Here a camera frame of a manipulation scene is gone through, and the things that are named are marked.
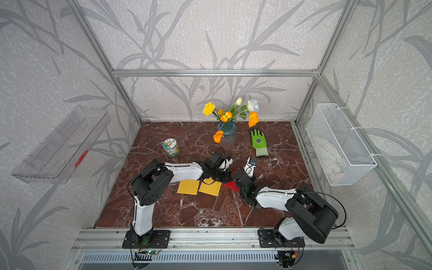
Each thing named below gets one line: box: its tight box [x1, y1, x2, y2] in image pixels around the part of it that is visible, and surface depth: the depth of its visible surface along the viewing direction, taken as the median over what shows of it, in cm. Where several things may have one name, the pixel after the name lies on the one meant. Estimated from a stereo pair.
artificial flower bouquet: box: [203, 96, 260, 144], surface depth 84 cm
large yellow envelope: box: [198, 177, 223, 197], surface depth 90 cm
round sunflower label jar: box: [162, 138, 180, 158], surface depth 101 cm
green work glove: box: [250, 128, 269, 158], surface depth 110 cm
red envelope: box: [223, 181, 241, 193], surface depth 92 cm
